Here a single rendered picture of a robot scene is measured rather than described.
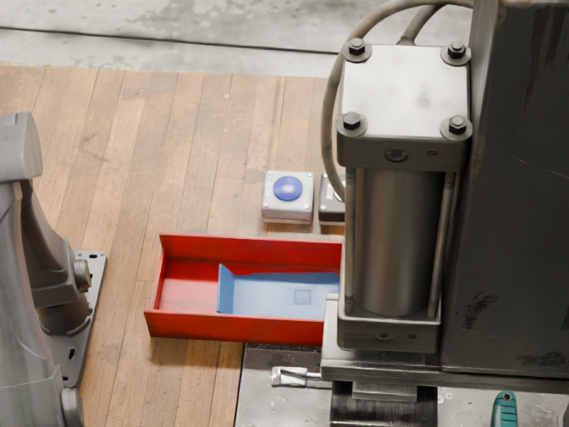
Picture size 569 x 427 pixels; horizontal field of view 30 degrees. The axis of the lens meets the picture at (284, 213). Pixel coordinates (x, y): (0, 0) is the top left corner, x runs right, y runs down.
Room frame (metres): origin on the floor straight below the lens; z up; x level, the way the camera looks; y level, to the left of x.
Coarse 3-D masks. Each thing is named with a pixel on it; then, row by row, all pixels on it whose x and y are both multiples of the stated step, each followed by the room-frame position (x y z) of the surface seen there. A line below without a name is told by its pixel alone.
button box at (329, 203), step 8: (344, 176) 0.89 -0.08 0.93; (320, 184) 0.89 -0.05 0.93; (328, 184) 0.88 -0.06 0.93; (320, 192) 0.87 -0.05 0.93; (328, 192) 0.87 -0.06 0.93; (320, 200) 0.86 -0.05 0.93; (328, 200) 0.86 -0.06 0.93; (336, 200) 0.85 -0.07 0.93; (320, 208) 0.84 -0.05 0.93; (328, 208) 0.84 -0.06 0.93; (336, 208) 0.84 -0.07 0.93; (344, 208) 0.84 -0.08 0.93; (320, 216) 0.84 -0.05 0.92; (328, 216) 0.84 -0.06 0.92; (336, 216) 0.83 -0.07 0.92; (344, 216) 0.83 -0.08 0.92; (320, 224) 0.84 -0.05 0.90; (328, 224) 0.84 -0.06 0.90; (336, 224) 0.84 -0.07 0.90; (344, 224) 0.83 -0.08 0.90
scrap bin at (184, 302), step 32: (160, 256) 0.78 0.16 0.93; (192, 256) 0.79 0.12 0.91; (224, 256) 0.78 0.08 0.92; (256, 256) 0.78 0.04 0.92; (288, 256) 0.77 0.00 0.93; (320, 256) 0.77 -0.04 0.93; (160, 288) 0.74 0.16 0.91; (192, 288) 0.75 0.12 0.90; (160, 320) 0.68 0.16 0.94; (192, 320) 0.67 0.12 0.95; (224, 320) 0.67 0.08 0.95; (256, 320) 0.66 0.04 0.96; (288, 320) 0.66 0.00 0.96; (320, 320) 0.65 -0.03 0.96
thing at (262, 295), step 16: (224, 272) 0.75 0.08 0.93; (224, 288) 0.73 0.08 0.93; (240, 288) 0.74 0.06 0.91; (256, 288) 0.74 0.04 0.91; (272, 288) 0.74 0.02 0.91; (288, 288) 0.74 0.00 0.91; (304, 288) 0.73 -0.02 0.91; (320, 288) 0.73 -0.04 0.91; (336, 288) 0.73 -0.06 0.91; (224, 304) 0.71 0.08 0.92; (240, 304) 0.72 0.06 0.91; (256, 304) 0.71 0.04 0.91; (272, 304) 0.71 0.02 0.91; (288, 304) 0.71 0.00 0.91; (304, 304) 0.71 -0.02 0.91; (320, 304) 0.71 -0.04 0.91
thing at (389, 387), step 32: (352, 352) 0.48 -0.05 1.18; (384, 352) 0.48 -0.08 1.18; (416, 352) 0.48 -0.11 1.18; (352, 384) 0.47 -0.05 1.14; (384, 384) 0.46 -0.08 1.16; (416, 384) 0.46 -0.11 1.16; (448, 384) 0.45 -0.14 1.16; (480, 384) 0.45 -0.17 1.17; (512, 384) 0.45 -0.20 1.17; (544, 384) 0.44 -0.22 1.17; (352, 416) 0.44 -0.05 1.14; (384, 416) 0.44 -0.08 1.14; (416, 416) 0.44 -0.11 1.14
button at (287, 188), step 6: (276, 180) 0.89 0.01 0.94; (282, 180) 0.89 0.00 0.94; (288, 180) 0.89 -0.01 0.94; (294, 180) 0.89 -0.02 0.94; (300, 180) 0.89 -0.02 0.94; (276, 186) 0.88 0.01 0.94; (282, 186) 0.88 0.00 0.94; (288, 186) 0.88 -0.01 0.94; (294, 186) 0.88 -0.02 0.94; (300, 186) 0.88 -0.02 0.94; (276, 192) 0.87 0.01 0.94; (282, 192) 0.87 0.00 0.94; (288, 192) 0.87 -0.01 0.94; (294, 192) 0.87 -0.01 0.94; (300, 192) 0.87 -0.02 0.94; (282, 198) 0.86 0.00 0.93; (288, 198) 0.86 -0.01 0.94; (294, 198) 0.86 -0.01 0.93
